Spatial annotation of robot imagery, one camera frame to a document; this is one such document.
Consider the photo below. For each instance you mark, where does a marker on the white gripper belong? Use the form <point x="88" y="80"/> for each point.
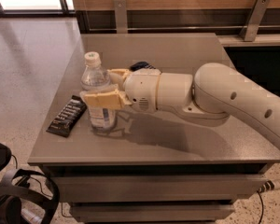
<point x="142" y="88"/>

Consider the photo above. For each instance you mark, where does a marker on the clear plastic water bottle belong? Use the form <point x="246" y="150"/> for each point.
<point x="94" y="78"/>

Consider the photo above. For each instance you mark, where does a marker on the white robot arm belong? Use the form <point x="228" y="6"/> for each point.
<point x="214" y="93"/>

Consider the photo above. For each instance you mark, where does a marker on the black rxbar chocolate wrapper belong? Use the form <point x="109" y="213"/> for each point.
<point x="67" y="118"/>

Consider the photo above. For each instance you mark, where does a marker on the blue snack bar wrapper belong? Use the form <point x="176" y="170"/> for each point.
<point x="141" y="65"/>

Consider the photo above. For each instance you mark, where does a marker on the grey drawer cabinet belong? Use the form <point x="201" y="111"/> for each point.
<point x="158" y="143"/>

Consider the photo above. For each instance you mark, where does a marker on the upper grey drawer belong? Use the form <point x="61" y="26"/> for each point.
<point x="156" y="188"/>

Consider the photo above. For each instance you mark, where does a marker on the grey drawer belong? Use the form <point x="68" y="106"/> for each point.
<point x="149" y="213"/>
<point x="156" y="188"/>

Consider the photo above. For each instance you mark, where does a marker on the lower grey drawer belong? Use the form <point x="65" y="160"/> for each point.
<point x="149" y="213"/>

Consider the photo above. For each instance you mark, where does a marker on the white striped power strip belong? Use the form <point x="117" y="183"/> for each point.
<point x="270" y="185"/>

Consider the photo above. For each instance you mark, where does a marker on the left metal wall bracket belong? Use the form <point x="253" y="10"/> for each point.
<point x="121" y="16"/>

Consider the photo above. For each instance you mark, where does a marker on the metal wall bracket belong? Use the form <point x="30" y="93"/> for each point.
<point x="121" y="16"/>
<point x="251" y="27"/>

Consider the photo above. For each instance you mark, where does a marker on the right metal wall bracket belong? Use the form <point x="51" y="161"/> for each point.
<point x="251" y="27"/>

